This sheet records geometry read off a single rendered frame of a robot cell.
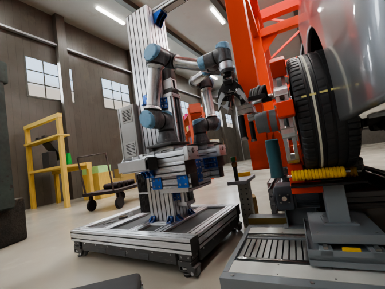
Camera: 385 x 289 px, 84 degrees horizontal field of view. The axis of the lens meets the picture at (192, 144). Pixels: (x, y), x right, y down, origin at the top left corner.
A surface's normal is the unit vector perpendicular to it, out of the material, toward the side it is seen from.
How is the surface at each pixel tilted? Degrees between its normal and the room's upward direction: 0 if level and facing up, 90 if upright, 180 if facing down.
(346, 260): 90
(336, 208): 90
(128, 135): 90
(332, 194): 90
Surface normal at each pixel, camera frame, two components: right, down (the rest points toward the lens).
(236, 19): -0.43, 0.00
